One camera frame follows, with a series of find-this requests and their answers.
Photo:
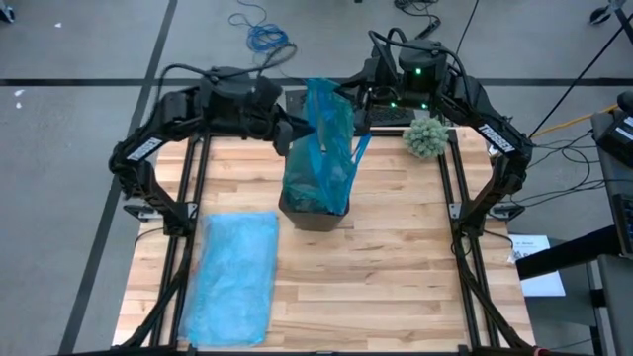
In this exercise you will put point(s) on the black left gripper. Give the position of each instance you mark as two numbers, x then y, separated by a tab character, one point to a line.
269	114

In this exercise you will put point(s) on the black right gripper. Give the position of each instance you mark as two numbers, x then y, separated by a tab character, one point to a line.
378	89

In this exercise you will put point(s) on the teal trash bag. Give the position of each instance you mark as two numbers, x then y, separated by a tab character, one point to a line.
324	148

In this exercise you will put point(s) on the black trash bin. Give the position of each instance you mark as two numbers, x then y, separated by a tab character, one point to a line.
314	222

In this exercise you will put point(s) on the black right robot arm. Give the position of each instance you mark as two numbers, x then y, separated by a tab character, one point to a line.
494	138

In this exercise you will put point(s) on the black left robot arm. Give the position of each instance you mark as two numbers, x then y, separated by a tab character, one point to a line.
148	148

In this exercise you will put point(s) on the light blue plastic bag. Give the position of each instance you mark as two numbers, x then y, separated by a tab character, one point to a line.
232	277

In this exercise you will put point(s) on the green fuzzy ball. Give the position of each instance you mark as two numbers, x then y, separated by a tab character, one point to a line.
425	138

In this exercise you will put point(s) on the black power strip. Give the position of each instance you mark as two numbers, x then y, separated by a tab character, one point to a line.
431	27

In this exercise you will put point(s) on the black desk device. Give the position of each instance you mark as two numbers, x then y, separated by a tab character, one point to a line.
615	138

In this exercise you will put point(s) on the black monitor panel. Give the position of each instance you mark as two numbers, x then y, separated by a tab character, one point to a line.
569	252

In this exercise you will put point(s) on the white paper sheet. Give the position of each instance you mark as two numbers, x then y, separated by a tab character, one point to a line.
541	287

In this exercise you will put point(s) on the black keyboard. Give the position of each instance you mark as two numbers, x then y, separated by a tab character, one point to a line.
625	222

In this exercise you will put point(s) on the black floor object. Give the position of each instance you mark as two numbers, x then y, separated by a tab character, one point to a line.
5	14

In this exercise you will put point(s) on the grey control box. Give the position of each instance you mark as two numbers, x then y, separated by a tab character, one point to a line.
615	306

